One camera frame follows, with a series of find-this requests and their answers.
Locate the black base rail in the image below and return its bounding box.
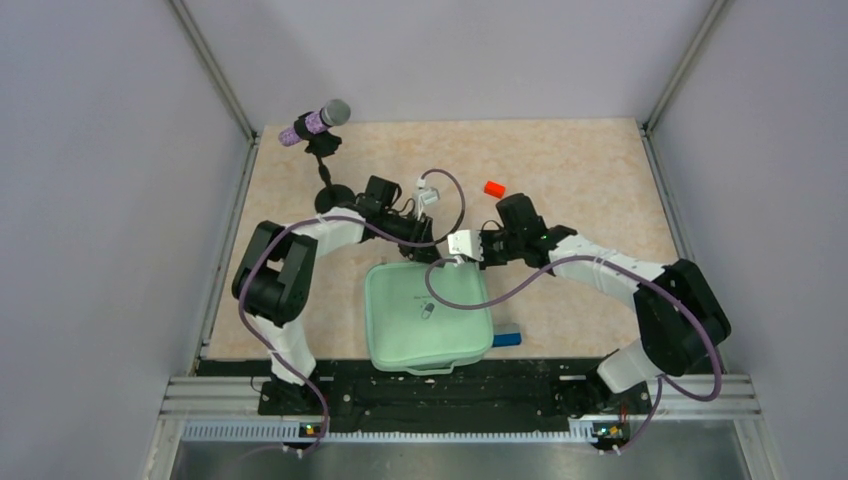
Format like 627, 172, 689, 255
258, 358, 650, 434

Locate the orange block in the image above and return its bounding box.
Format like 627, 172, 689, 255
483, 181, 506, 199

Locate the blue grey small box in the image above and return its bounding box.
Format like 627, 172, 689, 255
492, 323, 523, 348

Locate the black microphone stand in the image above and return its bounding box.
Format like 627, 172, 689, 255
304, 130, 355, 214

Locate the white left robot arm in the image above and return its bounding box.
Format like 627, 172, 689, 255
231, 176, 440, 414

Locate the purple grey microphone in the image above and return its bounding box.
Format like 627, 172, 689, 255
278, 99, 352, 147

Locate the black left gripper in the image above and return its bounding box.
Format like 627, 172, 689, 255
380, 210, 444, 268

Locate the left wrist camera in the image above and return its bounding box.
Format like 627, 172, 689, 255
413, 178, 440, 218

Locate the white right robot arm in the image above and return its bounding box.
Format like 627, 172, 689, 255
473, 193, 731, 412

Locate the green plastic medicine box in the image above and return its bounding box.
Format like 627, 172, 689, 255
364, 262, 494, 376

